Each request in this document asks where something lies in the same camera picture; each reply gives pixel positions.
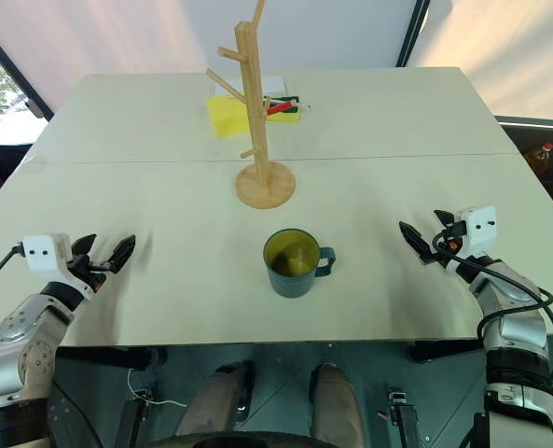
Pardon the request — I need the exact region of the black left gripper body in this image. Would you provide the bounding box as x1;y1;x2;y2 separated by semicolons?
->
66;252;112;294

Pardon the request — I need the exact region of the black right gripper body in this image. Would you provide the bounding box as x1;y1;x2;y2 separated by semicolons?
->
430;222;467;271

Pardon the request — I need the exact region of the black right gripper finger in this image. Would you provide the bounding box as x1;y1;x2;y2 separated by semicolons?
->
433;209;456;231
398;220;439;267

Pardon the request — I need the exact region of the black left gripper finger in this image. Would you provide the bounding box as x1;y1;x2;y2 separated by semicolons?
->
106;233;137;275
71;233;98;259

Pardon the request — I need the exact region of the wooden mug tree stand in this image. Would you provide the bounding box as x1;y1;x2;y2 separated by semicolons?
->
205;0;297;210

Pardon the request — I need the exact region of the amber bottle with red cap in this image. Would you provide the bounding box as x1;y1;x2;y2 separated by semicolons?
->
523;143;553;175

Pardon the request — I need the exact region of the yellow sponge block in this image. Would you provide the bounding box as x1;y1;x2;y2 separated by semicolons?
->
205;94;304;140

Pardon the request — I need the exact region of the brown rounded robot leg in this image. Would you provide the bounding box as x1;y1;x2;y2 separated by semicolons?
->
174;360;255;440
309;362;366;444

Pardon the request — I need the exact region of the red pen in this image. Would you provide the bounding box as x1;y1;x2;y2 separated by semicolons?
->
266;100;298;117

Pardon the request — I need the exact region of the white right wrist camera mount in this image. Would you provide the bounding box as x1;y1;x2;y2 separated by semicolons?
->
451;205;498;259

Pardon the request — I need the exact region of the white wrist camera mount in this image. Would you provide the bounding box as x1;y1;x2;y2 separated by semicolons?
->
15;232;96;301
451;205;498;259

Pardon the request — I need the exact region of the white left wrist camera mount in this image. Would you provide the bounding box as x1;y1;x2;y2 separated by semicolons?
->
15;232;96;301

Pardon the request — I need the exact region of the dark teal mug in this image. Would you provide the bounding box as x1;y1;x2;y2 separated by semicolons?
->
262;227;338;300

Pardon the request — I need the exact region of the thin white floor cable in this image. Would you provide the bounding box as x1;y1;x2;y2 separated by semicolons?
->
126;370;188;408

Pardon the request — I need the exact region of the black window frame post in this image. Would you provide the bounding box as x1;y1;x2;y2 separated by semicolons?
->
0;15;55;121
394;0;432;69

